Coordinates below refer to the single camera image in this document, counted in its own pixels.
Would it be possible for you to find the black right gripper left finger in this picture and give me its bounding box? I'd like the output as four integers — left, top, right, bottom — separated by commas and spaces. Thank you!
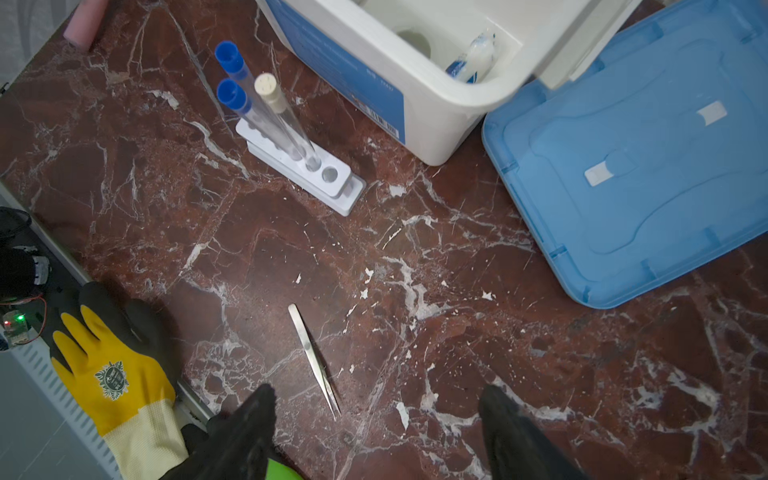
163, 384, 278, 479

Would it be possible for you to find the blue plastic bin lid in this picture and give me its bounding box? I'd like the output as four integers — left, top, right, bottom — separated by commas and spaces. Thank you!
482, 1, 767, 309

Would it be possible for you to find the white test tube rack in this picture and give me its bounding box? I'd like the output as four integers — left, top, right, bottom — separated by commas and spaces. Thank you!
236, 119, 366, 217

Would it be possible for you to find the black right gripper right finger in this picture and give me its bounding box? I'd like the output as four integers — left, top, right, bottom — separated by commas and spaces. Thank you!
478, 385, 588, 480

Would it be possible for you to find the green work glove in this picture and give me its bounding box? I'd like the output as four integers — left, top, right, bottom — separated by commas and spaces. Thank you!
265, 458, 303, 480

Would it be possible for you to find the white plastic storage bin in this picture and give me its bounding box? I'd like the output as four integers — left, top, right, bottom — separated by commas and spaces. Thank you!
259, 1, 636, 166

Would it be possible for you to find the test tube cork stopper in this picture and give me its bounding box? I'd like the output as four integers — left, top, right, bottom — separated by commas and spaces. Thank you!
254, 73, 322, 172

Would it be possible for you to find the yellow work glove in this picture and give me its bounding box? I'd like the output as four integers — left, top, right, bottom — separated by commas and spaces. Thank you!
51, 282, 189, 479

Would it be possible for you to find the white blue label bottle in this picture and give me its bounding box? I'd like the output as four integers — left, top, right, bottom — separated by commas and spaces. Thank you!
446, 32, 498, 84

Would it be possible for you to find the purple toy shovel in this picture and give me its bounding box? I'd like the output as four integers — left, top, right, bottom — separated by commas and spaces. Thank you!
63, 0, 109, 52

